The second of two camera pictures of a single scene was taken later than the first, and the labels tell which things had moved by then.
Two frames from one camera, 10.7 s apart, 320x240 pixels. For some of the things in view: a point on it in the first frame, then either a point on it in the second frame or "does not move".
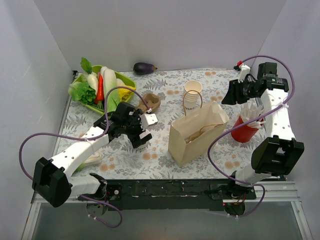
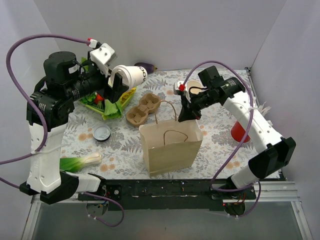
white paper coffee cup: [144, 147] → [139, 75]
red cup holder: [244, 133] does not move
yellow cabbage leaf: [125, 94] does not move
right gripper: [236, 91] → [189, 104]
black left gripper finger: [144, 136] → [118, 88]
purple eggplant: [143, 68] does not move
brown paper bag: [189, 135] → [170, 146]
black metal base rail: [167, 195] does not move
